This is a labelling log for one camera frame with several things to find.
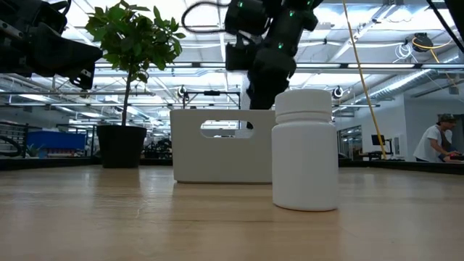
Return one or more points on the green leafy potted tree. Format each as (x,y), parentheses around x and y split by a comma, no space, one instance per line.
(134,40)

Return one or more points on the person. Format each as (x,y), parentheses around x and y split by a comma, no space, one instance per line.
(433,141)

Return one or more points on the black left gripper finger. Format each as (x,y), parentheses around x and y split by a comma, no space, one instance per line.
(69,58)

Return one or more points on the white plastic basket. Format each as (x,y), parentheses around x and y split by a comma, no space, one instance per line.
(217,159)

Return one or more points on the blue storage bin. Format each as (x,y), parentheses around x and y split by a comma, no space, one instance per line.
(56,140)

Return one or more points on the black table edge rail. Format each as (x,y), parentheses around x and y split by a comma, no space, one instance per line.
(417,166)

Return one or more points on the white pill bottle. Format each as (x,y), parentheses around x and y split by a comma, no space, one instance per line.
(304,152)

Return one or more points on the black computer monitor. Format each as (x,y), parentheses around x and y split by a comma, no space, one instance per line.
(378,140)

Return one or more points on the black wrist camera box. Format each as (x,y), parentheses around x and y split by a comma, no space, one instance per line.
(237,57)

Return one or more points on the black plant pot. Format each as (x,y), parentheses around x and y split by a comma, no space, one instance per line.
(121,146)

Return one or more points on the black metal frame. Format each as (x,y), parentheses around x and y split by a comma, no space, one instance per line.
(212,93)

